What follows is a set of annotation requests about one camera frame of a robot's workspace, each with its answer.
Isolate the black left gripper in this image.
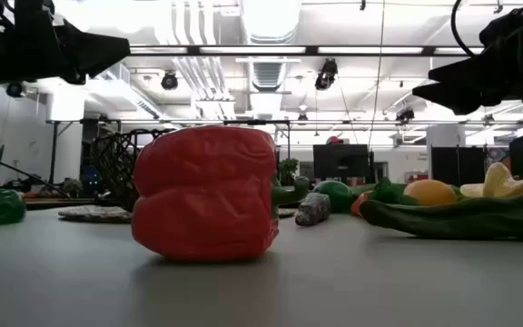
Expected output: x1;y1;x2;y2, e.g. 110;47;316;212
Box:
0;0;132;88

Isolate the orange fruit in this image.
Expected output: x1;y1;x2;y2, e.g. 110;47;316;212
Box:
403;179;458;207

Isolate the green leafy vegetable bunch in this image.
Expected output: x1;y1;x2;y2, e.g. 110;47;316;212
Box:
350;176;421;206

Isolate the dark green cucumber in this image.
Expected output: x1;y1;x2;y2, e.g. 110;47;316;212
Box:
360;193;523;241

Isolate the small red fruit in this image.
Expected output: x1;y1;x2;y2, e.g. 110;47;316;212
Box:
350;190;374;218

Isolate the round green fruit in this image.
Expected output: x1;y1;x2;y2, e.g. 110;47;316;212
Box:
311;180;354;214

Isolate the red bell pepper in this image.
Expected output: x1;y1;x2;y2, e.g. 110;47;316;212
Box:
132;125;311;263

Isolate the dark eggplant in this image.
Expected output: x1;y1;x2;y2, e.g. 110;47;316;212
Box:
294;192;331;227

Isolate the black ceiling spotlight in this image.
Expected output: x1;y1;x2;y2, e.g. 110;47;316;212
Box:
314;58;339;91
160;71;180;91
395;106;416;123

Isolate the black partition panel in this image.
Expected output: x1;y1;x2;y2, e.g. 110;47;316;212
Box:
430;145;488;186

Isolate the yellow starfruit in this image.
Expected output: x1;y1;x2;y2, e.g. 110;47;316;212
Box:
459;162;523;199

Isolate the black monitor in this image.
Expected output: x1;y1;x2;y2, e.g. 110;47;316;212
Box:
312;144;372;181

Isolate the round woven placemat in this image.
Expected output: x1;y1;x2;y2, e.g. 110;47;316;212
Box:
57;204;297;224

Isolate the potted green plant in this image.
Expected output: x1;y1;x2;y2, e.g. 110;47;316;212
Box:
278;157;300;186

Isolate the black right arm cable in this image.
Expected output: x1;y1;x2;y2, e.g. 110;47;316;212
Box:
450;0;479;59

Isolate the dark wire basket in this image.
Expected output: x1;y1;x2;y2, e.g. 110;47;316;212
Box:
89;128;174;213

